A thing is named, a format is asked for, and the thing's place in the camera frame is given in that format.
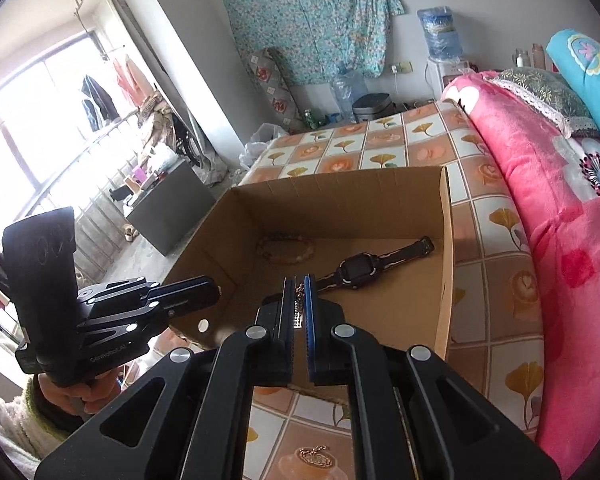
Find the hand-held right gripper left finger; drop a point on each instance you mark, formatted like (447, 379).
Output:
(288, 345)

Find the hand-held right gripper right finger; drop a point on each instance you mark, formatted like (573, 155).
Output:
(308, 340)

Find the white water dispenser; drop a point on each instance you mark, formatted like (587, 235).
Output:
(437, 77)

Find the person's left hand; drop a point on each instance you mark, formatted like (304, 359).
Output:
(75, 402)

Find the rolled patterned mat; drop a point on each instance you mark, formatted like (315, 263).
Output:
(272, 85)

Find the empty clear water jug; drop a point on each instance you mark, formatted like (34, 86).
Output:
(350, 92)

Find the pile of clutter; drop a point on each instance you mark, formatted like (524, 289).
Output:
(155, 115)

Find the turquoise bolster pillow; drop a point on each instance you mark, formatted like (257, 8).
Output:
(590, 85)

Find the floral wall cloth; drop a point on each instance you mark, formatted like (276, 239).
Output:
(310, 20)

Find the pink floral blanket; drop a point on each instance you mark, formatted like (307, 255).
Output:
(555, 200)

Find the metal window railing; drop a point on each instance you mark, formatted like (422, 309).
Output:
(95, 220)

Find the dark grey cabinet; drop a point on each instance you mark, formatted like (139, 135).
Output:
(172, 210)

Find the glass jar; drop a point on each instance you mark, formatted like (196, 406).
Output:
(538, 55)
(522, 57)

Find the wall socket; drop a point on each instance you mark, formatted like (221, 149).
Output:
(402, 66)

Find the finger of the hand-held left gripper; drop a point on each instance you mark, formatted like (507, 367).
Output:
(185, 286)
(195, 301)

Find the white plastic bag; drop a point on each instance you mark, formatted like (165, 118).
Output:
(260, 142)

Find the grey green lace pillow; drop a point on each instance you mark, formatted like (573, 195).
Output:
(535, 87)

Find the dark hanging jacket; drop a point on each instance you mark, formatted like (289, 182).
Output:
(97, 100)

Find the green bottle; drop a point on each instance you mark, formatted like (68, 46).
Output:
(310, 119)

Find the pair of beige slippers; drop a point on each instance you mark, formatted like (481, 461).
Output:
(128, 233)

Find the pink hanging garment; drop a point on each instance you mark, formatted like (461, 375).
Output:
(130, 77)

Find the brown cardboard box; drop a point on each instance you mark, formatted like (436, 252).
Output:
(370, 200)

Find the black and pink watch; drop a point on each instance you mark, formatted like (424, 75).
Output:
(352, 267)

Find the blue water bottle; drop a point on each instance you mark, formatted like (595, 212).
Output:
(440, 35)

